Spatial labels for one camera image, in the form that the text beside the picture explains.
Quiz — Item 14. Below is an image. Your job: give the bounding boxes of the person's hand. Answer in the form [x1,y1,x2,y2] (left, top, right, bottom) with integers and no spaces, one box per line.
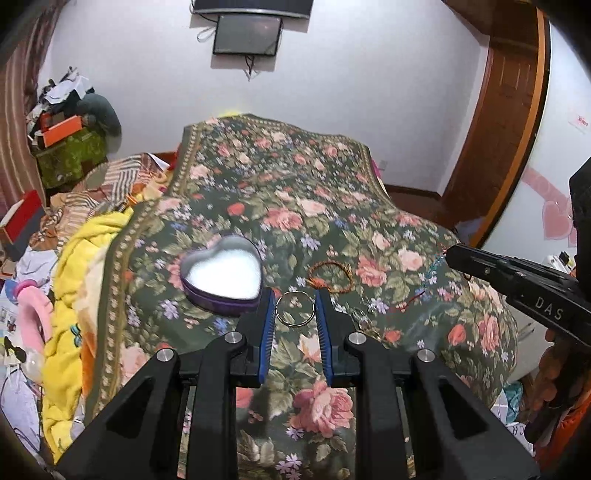
[529,329,568,412]

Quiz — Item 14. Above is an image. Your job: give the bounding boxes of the white clothes pile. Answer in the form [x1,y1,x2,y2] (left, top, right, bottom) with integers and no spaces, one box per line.
[40,69,93,105]

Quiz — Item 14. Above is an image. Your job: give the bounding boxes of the orange shoe box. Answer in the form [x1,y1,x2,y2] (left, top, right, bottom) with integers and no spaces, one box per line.
[38,115,83,149]

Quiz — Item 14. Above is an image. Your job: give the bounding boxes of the small black wall monitor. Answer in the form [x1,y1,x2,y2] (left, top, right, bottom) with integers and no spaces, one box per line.
[212,14,283,57]

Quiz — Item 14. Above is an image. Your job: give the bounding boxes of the wall-mounted black television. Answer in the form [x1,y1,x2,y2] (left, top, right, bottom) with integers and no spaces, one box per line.
[190,0,314,19]

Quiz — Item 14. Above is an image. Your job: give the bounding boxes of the wooden door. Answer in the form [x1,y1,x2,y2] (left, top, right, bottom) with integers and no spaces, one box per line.
[443,1,550,247]

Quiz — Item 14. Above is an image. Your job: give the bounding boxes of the red striped curtain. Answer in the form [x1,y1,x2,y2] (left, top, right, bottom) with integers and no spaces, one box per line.
[1,1,66,212]

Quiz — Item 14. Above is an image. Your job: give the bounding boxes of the green patterned storage box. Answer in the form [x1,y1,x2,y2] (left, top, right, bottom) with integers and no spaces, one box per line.
[34,128,106,189]

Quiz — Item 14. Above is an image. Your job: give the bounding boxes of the striped patchwork quilt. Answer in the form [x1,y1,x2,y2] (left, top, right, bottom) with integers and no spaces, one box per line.
[30,152,175,252]

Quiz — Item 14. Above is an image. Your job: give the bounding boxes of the yellow fleece blanket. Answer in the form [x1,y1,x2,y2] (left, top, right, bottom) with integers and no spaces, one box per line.
[41,209,132,461]

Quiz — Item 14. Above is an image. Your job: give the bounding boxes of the floral dark green bedspread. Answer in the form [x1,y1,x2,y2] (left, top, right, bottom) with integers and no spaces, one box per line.
[85,115,517,479]

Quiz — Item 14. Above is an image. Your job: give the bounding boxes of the brown beaded bracelet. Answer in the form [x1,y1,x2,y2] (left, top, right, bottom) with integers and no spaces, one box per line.
[306,260,356,292]

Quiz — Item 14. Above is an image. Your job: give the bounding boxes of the red and grey box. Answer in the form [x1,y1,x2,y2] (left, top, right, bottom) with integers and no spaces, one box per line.
[1,190,45,262]

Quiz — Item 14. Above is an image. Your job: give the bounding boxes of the grey neck pillow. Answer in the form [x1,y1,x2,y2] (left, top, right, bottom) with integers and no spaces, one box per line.
[75,93,122,137]

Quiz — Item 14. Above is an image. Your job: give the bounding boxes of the red string bracelet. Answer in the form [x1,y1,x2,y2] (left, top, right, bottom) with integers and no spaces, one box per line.
[386,257,447,315]

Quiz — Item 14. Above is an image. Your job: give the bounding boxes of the purple heart-shaped tin box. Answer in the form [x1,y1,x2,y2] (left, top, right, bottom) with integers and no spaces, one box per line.
[179,235,263,317]

